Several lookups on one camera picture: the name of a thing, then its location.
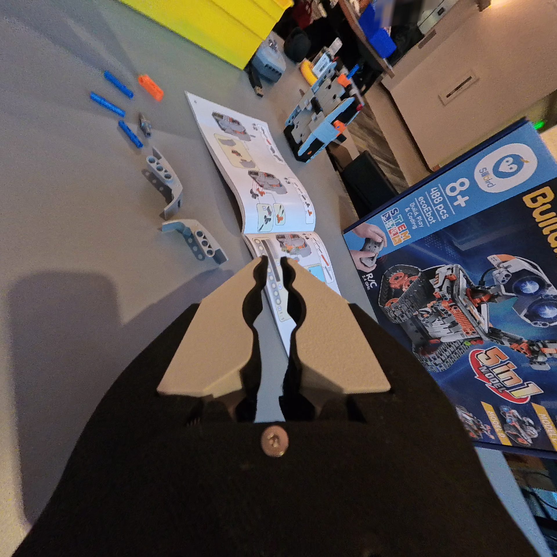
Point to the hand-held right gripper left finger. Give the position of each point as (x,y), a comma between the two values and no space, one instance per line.
(204,348)

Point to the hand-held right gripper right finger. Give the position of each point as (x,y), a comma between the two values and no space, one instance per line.
(343,348)

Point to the grey curved panel brick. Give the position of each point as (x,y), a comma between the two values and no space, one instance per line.
(167,187)
(200,239)

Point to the orange connector brick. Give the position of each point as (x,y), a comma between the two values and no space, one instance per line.
(150,87)

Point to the yellow plastic bin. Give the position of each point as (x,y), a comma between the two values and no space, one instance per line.
(209,26)

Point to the blue robot kit box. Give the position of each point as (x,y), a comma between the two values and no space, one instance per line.
(457,261)

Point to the open instruction booklet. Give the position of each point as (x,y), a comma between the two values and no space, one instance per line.
(261,196)

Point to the black rectangular box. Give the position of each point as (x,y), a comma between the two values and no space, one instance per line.
(370,178)

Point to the partly built robot model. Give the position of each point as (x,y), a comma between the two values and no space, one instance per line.
(317,126)

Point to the blue connector pin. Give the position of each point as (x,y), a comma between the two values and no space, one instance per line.
(118,84)
(130,134)
(107,104)

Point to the small dark grey pin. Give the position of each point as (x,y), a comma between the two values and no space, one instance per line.
(145,125)

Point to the small clear bottle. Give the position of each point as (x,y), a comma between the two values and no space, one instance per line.
(326,56)

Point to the grey control hub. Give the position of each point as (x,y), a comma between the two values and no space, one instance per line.
(269,63)

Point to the black knob-shaped object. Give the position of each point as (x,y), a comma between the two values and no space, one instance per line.
(298,45)

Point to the blue storage bin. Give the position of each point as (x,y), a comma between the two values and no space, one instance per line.
(383,41)

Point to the brown round table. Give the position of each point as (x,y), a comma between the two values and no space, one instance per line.
(354,26)

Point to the red bag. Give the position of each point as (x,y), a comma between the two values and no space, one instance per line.
(304,13)

